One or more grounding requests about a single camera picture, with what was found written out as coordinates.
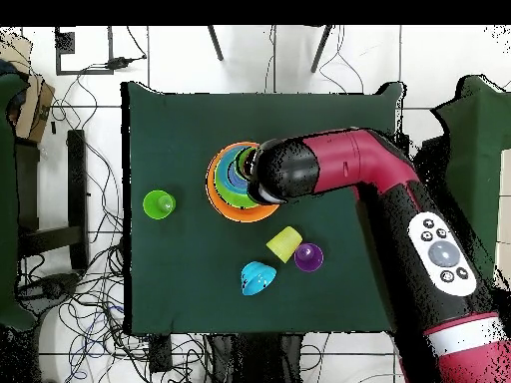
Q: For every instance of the black stand base with knob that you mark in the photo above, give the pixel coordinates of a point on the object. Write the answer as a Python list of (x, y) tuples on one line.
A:
[(48, 289)]

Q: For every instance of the dark green table cloth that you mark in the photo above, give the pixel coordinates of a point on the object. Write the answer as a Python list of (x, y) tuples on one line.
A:
[(179, 119)]

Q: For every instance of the large orange plastic bowl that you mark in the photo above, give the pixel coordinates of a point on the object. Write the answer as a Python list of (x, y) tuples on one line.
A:
[(215, 199)]

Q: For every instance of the black power adapter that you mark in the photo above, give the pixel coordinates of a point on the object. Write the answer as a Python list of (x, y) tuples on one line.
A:
[(119, 62)]

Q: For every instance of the green plastic bowl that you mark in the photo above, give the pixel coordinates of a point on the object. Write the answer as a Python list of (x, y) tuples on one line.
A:
[(235, 199)]

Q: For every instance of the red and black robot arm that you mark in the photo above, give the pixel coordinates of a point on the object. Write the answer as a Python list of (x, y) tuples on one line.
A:
[(359, 159)]

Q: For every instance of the black bench frame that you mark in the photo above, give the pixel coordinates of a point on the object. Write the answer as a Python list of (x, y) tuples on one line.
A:
[(76, 199)]

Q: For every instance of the green plastic cup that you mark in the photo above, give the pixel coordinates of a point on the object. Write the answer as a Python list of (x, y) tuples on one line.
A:
[(153, 205), (239, 161)]

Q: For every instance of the black square floor frame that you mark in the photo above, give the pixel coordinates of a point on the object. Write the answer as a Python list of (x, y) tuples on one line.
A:
[(64, 44)]

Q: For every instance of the purple plastic cup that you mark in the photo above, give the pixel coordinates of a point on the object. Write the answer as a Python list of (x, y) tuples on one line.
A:
[(309, 258)]

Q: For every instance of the ribbed cyan plastic bowl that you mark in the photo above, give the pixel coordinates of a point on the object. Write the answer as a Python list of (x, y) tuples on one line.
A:
[(257, 277)]

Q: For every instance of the black power strip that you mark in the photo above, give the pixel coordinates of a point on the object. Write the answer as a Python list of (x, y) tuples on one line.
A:
[(159, 353)]

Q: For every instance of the black tripod leg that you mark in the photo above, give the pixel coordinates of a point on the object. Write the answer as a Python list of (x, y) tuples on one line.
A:
[(321, 48), (215, 43)]

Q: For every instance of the translucent blue plastic bowl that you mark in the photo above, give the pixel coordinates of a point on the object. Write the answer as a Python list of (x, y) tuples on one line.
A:
[(227, 175)]

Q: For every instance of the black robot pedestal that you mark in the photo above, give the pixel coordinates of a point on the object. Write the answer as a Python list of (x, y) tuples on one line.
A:
[(255, 359)]

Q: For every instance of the green-clothed side table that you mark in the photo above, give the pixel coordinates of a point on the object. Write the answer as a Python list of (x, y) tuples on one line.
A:
[(8, 199), (479, 139)]

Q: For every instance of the white boxes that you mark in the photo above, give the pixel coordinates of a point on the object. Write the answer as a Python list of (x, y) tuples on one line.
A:
[(505, 199)]

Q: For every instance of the yellow plastic cup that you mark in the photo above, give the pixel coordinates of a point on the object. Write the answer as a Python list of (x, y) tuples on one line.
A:
[(284, 243)]

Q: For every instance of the brown cardboard box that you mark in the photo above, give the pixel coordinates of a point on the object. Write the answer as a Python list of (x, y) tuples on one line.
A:
[(32, 107)]

